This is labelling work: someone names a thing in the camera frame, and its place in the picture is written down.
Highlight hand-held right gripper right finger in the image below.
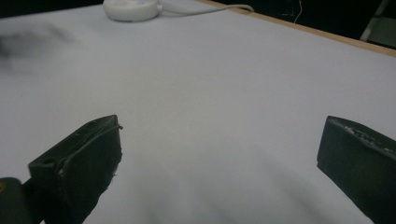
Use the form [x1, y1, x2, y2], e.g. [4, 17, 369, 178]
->
[317, 115, 396, 224]

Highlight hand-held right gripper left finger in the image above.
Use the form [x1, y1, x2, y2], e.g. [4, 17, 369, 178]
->
[28, 114, 124, 224]

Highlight grey metal stand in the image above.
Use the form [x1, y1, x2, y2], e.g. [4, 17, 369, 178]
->
[360, 0, 396, 49]

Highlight white round device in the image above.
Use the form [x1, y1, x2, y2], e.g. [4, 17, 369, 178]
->
[102, 0, 163, 23]

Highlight white cable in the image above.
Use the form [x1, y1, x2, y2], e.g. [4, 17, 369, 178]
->
[161, 4, 255, 16]

